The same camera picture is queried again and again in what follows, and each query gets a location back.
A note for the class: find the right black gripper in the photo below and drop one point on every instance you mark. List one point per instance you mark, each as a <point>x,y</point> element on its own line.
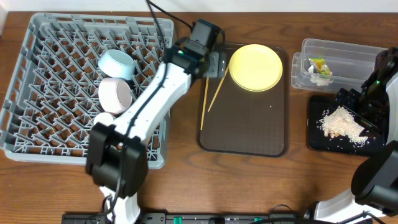
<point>347,99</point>

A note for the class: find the black waste tray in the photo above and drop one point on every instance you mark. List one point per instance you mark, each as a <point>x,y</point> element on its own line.
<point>318,107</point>

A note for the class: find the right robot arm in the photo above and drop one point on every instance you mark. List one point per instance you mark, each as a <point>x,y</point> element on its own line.
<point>373,191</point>

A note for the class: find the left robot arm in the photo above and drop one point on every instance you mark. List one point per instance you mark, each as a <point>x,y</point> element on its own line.
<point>117,153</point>

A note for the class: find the light blue bowl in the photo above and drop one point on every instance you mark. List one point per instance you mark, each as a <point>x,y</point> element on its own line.
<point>117,64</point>

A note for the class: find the clear plastic bin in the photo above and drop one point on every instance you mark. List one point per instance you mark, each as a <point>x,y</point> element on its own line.
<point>350,64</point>

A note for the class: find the yellow plate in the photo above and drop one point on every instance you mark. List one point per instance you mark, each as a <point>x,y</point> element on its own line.
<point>255,67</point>

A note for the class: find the white cup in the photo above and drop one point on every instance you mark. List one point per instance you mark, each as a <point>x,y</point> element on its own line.
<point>104,118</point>

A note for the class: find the green orange snack wrapper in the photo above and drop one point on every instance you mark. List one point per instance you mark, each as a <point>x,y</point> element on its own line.
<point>320,66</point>

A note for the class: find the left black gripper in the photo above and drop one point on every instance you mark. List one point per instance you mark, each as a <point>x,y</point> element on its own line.
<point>213,64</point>

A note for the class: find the brown serving tray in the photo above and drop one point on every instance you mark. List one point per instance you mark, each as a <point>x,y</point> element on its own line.
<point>246,122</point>

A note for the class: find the wooden chopstick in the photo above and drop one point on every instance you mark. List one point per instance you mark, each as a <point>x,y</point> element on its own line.
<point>204,104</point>
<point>218,88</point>

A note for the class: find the grey plastic dish rack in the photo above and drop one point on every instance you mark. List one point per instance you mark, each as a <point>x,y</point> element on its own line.
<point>52,99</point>

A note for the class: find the rice food scraps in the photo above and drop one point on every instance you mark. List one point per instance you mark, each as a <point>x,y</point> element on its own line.
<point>341,123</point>

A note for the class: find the white tissue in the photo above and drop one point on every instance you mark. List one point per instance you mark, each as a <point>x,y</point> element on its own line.
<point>318,80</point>

